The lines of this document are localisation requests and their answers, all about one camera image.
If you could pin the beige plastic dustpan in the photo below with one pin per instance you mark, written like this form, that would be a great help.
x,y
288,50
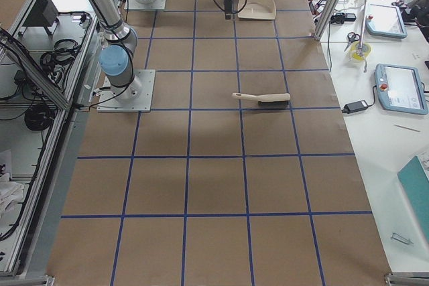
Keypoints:
x,y
256,9

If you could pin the beige hand brush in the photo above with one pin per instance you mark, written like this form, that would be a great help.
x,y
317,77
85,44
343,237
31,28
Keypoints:
x,y
278,100

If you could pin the upper blue teach pendant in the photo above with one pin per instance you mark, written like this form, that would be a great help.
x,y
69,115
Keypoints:
x,y
385,21

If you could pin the blue teach pendant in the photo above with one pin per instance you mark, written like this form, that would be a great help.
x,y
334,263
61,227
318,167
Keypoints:
x,y
385,21
400,89

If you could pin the yellow tape roll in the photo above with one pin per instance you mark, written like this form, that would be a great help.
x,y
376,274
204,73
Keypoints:
x,y
359,53

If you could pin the lower blue teach pendant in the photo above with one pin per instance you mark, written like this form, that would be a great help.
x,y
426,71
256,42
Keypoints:
x,y
400,89

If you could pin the teal notebook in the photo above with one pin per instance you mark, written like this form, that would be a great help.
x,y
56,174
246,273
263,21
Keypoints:
x,y
414,180

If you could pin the white crumpled cloth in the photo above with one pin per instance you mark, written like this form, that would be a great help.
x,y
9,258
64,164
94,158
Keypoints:
x,y
12,193

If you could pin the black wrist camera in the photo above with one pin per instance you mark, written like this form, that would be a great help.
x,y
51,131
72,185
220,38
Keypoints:
x,y
228,8

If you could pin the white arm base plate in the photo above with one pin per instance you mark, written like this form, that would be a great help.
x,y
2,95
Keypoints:
x,y
145,5
137,97

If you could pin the black handled scissors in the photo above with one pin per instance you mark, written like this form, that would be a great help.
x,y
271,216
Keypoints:
x,y
353,40

